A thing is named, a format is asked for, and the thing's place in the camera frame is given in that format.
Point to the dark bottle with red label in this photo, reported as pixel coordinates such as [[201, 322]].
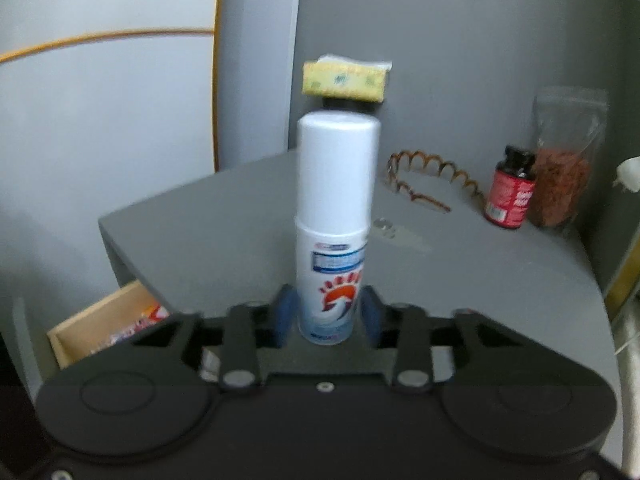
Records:
[[510, 195]]

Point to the clear bag of reddish flakes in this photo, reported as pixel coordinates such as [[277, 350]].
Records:
[[565, 170]]

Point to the yellow sponge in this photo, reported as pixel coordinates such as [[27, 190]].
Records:
[[345, 79]]

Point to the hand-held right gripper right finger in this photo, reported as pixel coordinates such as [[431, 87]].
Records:
[[371, 312]]

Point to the grey bedside cabinet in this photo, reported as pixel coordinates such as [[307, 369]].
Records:
[[225, 220]]

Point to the white panel with gold trim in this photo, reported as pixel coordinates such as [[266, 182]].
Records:
[[100, 135]]

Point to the brown wavy comb headband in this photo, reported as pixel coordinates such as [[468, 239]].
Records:
[[427, 165]]

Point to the colourful snack packet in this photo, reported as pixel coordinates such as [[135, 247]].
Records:
[[131, 331]]

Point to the wooden drawer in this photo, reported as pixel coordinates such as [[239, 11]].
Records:
[[75, 332]]

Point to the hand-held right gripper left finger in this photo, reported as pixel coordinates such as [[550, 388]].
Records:
[[284, 312]]

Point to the white spray can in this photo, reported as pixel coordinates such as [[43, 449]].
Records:
[[336, 175]]

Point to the small clear plastic piece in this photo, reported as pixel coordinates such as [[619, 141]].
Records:
[[386, 226]]

